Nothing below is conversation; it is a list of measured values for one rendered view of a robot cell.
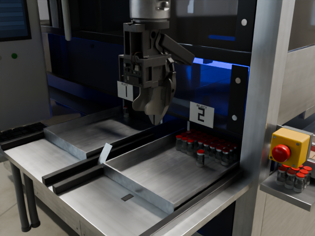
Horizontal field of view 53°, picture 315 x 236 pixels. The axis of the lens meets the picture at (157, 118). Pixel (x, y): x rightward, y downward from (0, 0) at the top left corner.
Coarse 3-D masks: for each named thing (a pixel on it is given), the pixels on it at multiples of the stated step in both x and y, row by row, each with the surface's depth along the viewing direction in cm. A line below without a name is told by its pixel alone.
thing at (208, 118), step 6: (192, 102) 92; (192, 108) 92; (204, 108) 89; (210, 108) 88; (192, 114) 93; (204, 114) 90; (210, 114) 88; (192, 120) 94; (198, 120) 92; (204, 120) 90; (210, 120) 89; (210, 126) 89
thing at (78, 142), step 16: (112, 112) 128; (48, 128) 109; (64, 128) 114; (80, 128) 116; (96, 128) 116; (112, 128) 116; (128, 128) 116; (144, 128) 116; (160, 128) 112; (64, 144) 100; (80, 144) 104; (96, 144) 104; (112, 144) 98
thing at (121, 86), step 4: (120, 84) 114; (124, 84) 112; (128, 84) 110; (120, 88) 114; (124, 88) 113; (128, 88) 111; (132, 88) 110; (120, 92) 115; (124, 92) 113; (128, 92) 112; (132, 92) 110; (120, 96) 116; (124, 96) 114; (128, 96) 112; (132, 96) 111; (132, 100) 111
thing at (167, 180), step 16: (160, 144) 101; (112, 160) 88; (128, 160) 92; (144, 160) 94; (160, 160) 94; (176, 160) 94; (192, 160) 94; (208, 160) 94; (112, 176) 84; (128, 176) 86; (144, 176) 86; (160, 176) 86; (176, 176) 86; (192, 176) 86; (208, 176) 86; (224, 176) 82; (144, 192) 75; (160, 192) 78; (176, 192) 78; (192, 192) 73; (160, 208) 73; (176, 208) 70
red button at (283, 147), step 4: (280, 144) 74; (276, 148) 73; (280, 148) 72; (284, 148) 72; (288, 148) 73; (272, 152) 74; (276, 152) 73; (280, 152) 72; (284, 152) 72; (288, 152) 72; (276, 156) 73; (280, 156) 72; (284, 156) 72; (288, 156) 72; (276, 160) 74; (280, 160) 73; (284, 160) 72
